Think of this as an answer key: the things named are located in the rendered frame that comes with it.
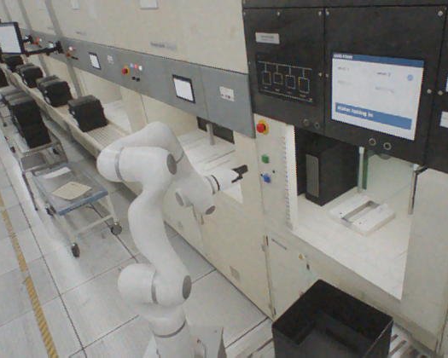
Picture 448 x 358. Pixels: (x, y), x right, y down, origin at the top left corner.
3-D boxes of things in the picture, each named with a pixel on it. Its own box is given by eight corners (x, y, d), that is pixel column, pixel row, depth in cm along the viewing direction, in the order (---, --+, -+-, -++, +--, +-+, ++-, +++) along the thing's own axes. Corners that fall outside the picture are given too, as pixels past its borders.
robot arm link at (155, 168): (153, 288, 126) (198, 292, 121) (135, 310, 115) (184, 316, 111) (129, 142, 110) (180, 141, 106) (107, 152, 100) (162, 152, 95)
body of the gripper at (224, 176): (206, 187, 157) (227, 177, 162) (219, 196, 149) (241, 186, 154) (203, 172, 153) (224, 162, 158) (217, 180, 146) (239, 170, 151)
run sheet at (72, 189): (49, 194, 326) (48, 192, 325) (71, 181, 342) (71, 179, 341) (71, 201, 310) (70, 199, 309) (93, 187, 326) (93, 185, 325)
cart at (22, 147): (20, 164, 513) (5, 132, 489) (60, 151, 536) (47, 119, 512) (33, 189, 443) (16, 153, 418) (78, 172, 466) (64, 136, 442)
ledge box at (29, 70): (24, 86, 564) (17, 68, 551) (43, 81, 577) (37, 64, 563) (28, 89, 542) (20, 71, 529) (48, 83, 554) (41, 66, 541)
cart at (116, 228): (45, 216, 386) (26, 175, 362) (93, 194, 411) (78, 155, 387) (75, 260, 316) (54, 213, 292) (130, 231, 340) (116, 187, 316)
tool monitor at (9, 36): (7, 63, 366) (-10, 24, 348) (59, 52, 388) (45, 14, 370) (14, 68, 336) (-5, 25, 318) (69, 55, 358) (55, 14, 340)
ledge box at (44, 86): (45, 104, 455) (37, 83, 442) (68, 97, 468) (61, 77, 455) (52, 109, 433) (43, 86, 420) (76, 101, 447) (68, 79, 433)
